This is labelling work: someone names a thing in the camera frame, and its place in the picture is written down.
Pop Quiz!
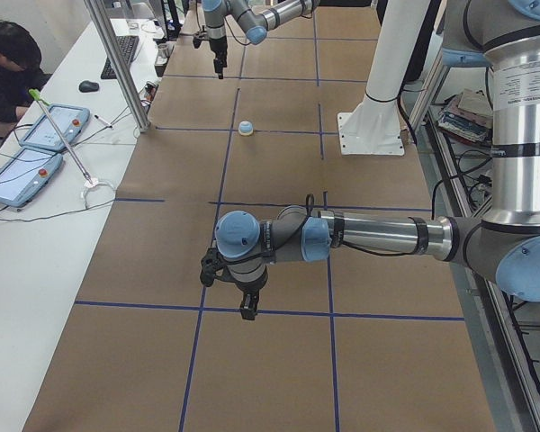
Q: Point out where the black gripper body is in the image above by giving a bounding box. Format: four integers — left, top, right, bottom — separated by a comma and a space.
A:
235, 272, 267, 294
209, 37, 227, 61

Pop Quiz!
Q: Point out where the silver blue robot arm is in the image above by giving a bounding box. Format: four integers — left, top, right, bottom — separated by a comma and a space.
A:
200, 1, 540, 320
202, 0, 320, 79

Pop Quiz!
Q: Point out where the metal cup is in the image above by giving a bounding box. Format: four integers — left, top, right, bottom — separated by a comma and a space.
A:
155, 43, 169, 67

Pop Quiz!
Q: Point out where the black keyboard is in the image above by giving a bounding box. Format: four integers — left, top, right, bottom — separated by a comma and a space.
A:
100, 34, 141, 81

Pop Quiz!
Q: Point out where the black computer mouse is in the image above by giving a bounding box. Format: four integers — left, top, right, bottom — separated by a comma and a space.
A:
78, 80, 100, 93

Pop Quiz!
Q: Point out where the upper teach pendant tablet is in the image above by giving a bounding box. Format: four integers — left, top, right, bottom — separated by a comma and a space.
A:
18, 103, 91, 152

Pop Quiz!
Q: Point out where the teach pendant tablet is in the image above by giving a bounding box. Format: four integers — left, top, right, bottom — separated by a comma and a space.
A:
18, 103, 91, 152
0, 148, 63, 208

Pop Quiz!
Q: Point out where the person in black clothes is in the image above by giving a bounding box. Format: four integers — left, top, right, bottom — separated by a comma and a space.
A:
0, 21, 50, 139

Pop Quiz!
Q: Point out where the lower teach pendant tablet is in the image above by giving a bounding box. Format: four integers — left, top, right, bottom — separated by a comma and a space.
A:
0, 148, 63, 208

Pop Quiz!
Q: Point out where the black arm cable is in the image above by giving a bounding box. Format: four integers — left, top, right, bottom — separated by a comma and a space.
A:
251, 193, 433, 258

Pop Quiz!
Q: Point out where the aluminium frame post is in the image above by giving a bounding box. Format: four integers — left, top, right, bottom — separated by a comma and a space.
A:
84, 0, 150, 133

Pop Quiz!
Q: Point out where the black tablet cable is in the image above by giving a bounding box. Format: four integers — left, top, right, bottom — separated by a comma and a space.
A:
0, 188, 118, 223

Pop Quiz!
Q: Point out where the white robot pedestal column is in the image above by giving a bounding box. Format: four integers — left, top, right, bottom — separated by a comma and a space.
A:
337, 0, 430, 156

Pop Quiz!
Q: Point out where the silver reacher stick green handle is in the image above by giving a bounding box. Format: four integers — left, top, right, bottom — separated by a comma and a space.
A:
29, 89, 115, 210

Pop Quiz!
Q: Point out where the aluminium side rail frame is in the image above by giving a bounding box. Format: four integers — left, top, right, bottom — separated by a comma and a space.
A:
414, 58, 540, 431

